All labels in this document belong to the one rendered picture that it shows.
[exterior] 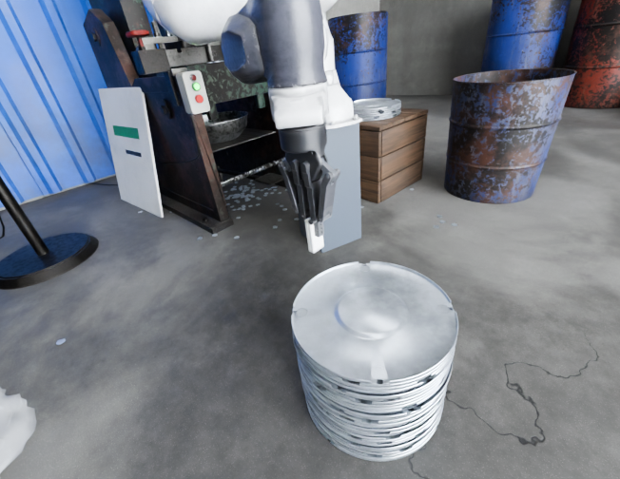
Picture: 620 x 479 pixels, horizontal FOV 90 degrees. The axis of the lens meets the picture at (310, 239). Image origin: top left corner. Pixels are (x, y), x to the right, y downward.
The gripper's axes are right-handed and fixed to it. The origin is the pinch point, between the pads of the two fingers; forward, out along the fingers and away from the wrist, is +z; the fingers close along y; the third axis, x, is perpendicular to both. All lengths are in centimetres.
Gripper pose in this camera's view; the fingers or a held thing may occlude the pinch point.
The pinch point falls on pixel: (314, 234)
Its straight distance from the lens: 58.7
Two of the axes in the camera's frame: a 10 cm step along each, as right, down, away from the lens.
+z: 1.1, 8.5, 5.2
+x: -6.9, 4.4, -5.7
